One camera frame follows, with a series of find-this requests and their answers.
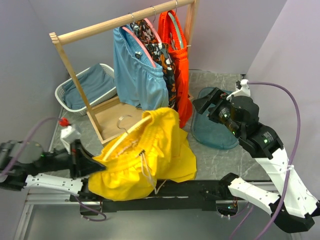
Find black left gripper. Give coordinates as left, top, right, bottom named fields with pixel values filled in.
left=24, top=138, right=107, bottom=180

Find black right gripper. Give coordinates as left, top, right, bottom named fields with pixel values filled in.
left=192, top=86, right=243, bottom=138

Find yellow wooden hanger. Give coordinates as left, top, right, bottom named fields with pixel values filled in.
left=103, top=115, right=152, bottom=161

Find yellow shorts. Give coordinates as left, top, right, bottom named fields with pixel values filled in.
left=88, top=107, right=197, bottom=201

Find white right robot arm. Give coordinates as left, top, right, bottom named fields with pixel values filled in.
left=193, top=87, right=320, bottom=234

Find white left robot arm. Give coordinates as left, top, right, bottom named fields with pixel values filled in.
left=0, top=139, right=106, bottom=201

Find orange shorts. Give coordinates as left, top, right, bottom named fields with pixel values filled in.
left=157, top=10, right=193, bottom=128

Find floral patterned shorts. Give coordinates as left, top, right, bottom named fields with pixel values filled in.
left=130, top=18, right=177, bottom=108

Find light blue shorts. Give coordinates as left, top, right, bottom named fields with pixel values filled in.
left=113, top=25, right=169, bottom=111

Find grey green hanger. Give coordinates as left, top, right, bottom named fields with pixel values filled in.
left=167, top=0, right=185, bottom=50

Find pink hanger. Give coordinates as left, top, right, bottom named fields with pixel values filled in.
left=121, top=18, right=163, bottom=68

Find teal plastic tray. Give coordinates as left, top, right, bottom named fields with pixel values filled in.
left=190, top=86, right=240, bottom=150

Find wooden clothes rack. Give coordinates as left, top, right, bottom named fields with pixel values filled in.
left=49, top=0, right=199, bottom=146

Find white laundry basket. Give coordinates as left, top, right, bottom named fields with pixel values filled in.
left=54, top=63, right=118, bottom=116

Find blue cloth in basket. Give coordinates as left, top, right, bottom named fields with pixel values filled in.
left=58, top=63, right=117, bottom=111

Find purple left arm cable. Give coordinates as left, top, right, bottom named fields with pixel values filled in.
left=0, top=116, right=107, bottom=222

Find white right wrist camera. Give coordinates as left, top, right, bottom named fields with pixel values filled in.
left=226, top=79, right=251, bottom=101

